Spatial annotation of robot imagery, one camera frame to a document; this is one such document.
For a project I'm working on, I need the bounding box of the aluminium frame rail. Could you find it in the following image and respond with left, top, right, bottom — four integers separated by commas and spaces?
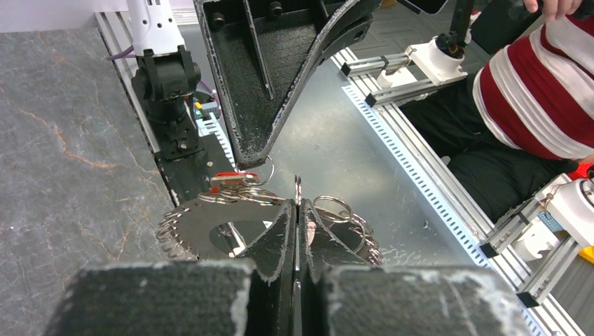
95, 9, 594, 336

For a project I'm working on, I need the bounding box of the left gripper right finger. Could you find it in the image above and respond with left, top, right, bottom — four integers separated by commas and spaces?
298, 199, 530, 335

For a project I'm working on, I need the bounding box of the person in striped shirt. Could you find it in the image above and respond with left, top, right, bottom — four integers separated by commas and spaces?
400, 7, 593, 221

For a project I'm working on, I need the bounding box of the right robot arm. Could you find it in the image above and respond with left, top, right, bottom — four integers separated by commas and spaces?
127, 1, 380, 169

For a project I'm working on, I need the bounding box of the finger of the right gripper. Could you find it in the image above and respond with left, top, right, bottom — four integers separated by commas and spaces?
194, 1, 353, 169
264, 1, 380, 155

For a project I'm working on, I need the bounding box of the operator bare hand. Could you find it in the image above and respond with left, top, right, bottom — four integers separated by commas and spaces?
523, 0, 582, 22

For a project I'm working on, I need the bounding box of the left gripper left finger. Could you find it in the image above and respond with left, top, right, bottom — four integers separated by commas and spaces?
45, 200, 296, 335

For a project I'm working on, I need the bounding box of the white leader arm base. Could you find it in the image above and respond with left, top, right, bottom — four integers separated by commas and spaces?
375, 0, 469, 103

